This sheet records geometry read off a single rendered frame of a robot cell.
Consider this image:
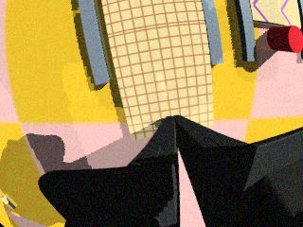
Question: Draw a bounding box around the red cylinder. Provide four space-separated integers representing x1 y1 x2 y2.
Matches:
266 26 303 53

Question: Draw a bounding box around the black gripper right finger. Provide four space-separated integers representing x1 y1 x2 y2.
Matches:
173 114 303 227

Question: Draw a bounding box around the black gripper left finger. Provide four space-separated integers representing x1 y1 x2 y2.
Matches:
38 116 181 227

